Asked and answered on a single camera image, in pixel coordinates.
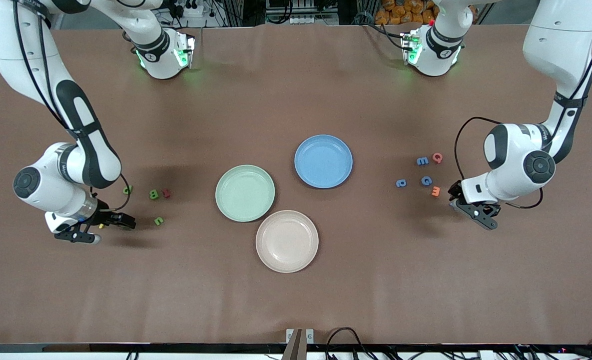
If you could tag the grey metal table bracket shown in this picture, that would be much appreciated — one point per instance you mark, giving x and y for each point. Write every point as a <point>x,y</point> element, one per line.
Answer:
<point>299,345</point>

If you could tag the brown table cover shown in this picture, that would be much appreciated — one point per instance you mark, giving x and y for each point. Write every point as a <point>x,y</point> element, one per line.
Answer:
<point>296,300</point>

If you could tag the orange packets pile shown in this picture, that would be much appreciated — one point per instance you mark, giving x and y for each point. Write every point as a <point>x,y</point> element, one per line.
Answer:
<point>400,12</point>

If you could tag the green letter U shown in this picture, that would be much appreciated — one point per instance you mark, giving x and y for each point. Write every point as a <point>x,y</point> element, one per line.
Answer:
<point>159,220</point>

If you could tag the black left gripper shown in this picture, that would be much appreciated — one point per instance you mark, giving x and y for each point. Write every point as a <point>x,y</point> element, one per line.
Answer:
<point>456,190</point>

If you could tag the red letter Q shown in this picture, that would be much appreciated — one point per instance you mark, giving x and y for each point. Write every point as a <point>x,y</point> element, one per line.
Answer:
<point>437,158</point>

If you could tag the orange letter E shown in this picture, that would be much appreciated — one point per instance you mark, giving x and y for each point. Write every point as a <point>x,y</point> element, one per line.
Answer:
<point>435,191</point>

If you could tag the green plate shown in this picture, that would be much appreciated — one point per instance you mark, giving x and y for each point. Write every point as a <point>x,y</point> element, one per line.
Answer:
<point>245,193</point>

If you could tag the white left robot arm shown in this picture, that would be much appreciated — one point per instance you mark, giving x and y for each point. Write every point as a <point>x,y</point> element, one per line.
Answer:
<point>515,160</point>

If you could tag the blue plate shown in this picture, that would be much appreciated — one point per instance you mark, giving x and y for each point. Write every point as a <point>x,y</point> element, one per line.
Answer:
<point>323,161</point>

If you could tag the blue letter E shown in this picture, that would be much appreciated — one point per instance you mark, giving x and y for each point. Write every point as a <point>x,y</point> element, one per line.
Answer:
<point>422,161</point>

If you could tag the blue letter D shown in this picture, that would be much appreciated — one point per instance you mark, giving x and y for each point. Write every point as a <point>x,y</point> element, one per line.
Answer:
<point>401,183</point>

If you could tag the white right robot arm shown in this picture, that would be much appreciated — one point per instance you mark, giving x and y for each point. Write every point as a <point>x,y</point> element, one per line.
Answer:
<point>51,185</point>

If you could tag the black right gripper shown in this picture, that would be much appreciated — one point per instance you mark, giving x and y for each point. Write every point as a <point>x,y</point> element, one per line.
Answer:
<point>107,216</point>

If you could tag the green letter B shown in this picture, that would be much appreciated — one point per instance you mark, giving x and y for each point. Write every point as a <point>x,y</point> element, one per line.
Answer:
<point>154,194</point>

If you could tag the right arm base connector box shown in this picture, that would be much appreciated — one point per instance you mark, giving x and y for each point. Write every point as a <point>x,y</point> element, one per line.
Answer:
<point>185,50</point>

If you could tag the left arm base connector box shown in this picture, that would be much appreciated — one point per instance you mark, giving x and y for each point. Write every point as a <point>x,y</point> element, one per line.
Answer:
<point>410,47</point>

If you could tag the white power strip with plugs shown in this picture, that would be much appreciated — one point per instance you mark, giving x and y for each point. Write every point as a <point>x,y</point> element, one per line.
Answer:
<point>193,10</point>

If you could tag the beige plate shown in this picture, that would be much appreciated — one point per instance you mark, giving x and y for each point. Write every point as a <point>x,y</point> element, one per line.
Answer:
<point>287,241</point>

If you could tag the blue letter G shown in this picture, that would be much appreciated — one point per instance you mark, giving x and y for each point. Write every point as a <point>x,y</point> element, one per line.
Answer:
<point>426,180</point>

